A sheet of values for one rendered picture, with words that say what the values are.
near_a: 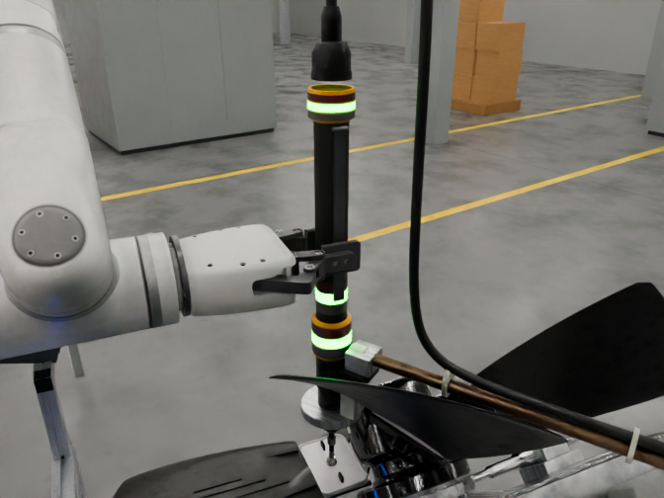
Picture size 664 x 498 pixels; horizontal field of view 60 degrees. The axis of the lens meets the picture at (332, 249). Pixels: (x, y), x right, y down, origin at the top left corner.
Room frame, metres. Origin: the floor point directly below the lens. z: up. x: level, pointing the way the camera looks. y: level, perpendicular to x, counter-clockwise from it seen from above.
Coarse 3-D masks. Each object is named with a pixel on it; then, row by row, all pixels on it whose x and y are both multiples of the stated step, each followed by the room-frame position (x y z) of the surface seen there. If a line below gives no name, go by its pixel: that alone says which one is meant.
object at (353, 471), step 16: (304, 448) 0.55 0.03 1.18; (320, 448) 0.55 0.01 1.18; (336, 448) 0.55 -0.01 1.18; (320, 464) 0.53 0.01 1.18; (336, 464) 0.53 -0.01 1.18; (352, 464) 0.53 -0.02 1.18; (320, 480) 0.50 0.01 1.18; (336, 480) 0.50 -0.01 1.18; (352, 480) 0.50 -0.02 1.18; (368, 480) 0.50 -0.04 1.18
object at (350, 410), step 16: (352, 352) 0.50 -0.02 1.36; (368, 352) 0.50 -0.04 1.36; (352, 368) 0.50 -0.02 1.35; (368, 368) 0.49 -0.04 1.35; (304, 400) 0.53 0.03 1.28; (352, 400) 0.50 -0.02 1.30; (304, 416) 0.51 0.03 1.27; (320, 416) 0.50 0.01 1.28; (336, 416) 0.50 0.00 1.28; (352, 416) 0.50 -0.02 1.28
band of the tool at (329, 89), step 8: (312, 88) 0.54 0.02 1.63; (320, 88) 0.55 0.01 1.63; (328, 88) 0.55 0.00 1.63; (336, 88) 0.55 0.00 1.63; (344, 88) 0.55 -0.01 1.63; (352, 88) 0.52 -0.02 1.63; (328, 104) 0.51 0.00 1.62; (336, 104) 0.51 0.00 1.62; (320, 112) 0.51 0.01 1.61; (344, 112) 0.51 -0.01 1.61; (312, 120) 0.52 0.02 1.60
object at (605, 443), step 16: (384, 368) 0.49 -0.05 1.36; (400, 368) 0.48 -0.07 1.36; (416, 368) 0.48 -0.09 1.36; (432, 384) 0.46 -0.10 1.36; (464, 384) 0.45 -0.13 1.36; (480, 400) 0.43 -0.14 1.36; (496, 400) 0.43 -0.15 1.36; (528, 416) 0.41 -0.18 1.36; (544, 416) 0.41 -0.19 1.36; (560, 432) 0.40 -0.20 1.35; (576, 432) 0.39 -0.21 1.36; (592, 432) 0.39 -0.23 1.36; (608, 448) 0.38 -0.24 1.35; (624, 448) 0.37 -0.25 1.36; (640, 448) 0.37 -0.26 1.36; (656, 464) 0.36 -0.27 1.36
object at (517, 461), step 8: (568, 440) 0.68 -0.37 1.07; (576, 440) 0.69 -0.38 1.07; (512, 456) 0.62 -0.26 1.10; (520, 456) 0.62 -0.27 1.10; (528, 456) 0.62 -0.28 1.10; (536, 456) 0.63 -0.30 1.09; (496, 464) 0.60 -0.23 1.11; (504, 464) 0.60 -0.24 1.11; (512, 464) 0.61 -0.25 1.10; (520, 464) 0.61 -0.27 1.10; (528, 464) 0.62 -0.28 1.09; (480, 472) 0.58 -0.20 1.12; (488, 472) 0.58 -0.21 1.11; (496, 472) 0.59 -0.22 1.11; (504, 472) 0.59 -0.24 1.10; (472, 480) 0.56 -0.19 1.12; (480, 480) 0.57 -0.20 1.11
